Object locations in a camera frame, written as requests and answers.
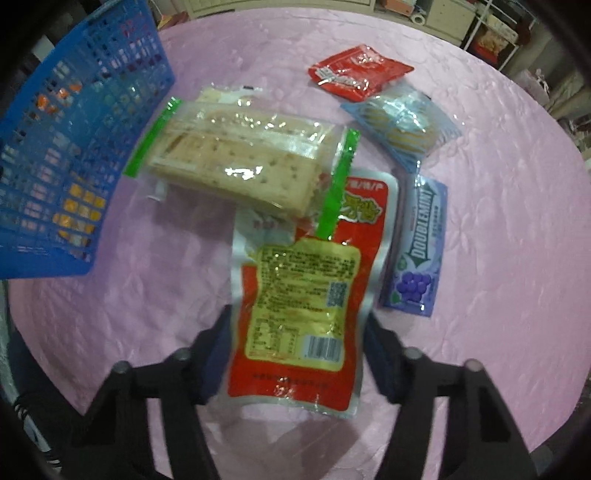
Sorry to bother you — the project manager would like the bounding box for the white metal shelf rack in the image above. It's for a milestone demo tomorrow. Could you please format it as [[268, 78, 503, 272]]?
[[461, 0, 537, 71]]

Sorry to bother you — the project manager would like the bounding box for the red yellow snack pouch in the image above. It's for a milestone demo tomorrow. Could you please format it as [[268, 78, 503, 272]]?
[[226, 168, 400, 417]]

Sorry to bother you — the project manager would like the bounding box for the pink quilted table cover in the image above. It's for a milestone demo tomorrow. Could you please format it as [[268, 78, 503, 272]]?
[[1, 8, 590, 448]]

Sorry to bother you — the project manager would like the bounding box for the cream TV cabinet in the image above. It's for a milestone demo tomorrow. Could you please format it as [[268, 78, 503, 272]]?
[[180, 0, 478, 46]]

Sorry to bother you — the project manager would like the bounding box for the green-edged cracker pack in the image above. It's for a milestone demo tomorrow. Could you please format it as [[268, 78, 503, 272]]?
[[125, 98, 360, 240]]

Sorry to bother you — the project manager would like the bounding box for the blue Doublemint gum pack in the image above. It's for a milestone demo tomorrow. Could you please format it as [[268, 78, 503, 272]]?
[[380, 175, 448, 317]]

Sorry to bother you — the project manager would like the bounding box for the orange snack bar wrapper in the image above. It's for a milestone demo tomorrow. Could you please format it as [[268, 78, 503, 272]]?
[[35, 83, 83, 114]]

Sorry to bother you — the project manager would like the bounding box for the blue plastic basket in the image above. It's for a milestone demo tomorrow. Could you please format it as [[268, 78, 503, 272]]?
[[1, 1, 174, 279]]

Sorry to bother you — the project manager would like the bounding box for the small red snack packet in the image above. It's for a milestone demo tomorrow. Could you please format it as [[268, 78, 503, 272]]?
[[308, 44, 415, 102]]

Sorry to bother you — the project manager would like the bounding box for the teal striped cookie bag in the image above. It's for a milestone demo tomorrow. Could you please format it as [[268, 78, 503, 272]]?
[[341, 80, 462, 174]]

